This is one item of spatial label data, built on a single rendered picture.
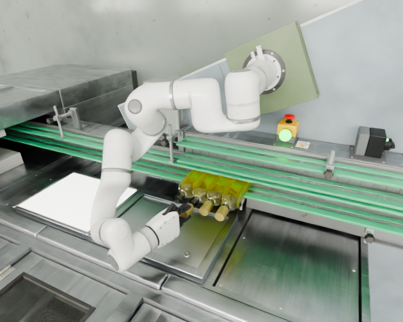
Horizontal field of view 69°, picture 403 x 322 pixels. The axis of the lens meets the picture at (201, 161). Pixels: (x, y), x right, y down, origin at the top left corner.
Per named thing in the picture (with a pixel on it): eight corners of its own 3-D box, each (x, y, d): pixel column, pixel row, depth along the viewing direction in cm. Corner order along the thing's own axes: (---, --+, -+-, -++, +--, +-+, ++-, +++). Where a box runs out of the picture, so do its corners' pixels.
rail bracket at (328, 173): (324, 160, 102) (320, 177, 92) (328, 140, 99) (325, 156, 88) (336, 161, 101) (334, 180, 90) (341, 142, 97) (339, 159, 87)
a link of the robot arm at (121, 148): (149, 166, 79) (167, 175, 93) (152, 94, 83) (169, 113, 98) (95, 168, 82) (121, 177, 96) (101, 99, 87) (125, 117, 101)
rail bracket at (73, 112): (84, 126, 162) (50, 141, 144) (78, 96, 154) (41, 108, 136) (91, 127, 160) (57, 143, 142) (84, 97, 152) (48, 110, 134)
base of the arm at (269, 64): (239, 52, 104) (225, 57, 91) (274, 39, 98) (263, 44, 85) (251, 94, 109) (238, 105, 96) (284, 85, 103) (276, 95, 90)
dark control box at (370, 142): (354, 145, 108) (354, 154, 101) (359, 125, 104) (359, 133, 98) (379, 149, 105) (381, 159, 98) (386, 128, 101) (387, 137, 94)
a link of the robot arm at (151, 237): (152, 260, 87) (159, 255, 89) (150, 238, 83) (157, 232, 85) (136, 248, 92) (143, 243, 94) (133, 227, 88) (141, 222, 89)
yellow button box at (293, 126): (279, 134, 119) (276, 140, 113) (281, 116, 115) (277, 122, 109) (297, 137, 116) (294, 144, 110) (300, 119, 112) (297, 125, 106)
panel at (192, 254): (74, 175, 153) (13, 211, 125) (73, 170, 151) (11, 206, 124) (238, 220, 118) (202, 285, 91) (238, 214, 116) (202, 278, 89)
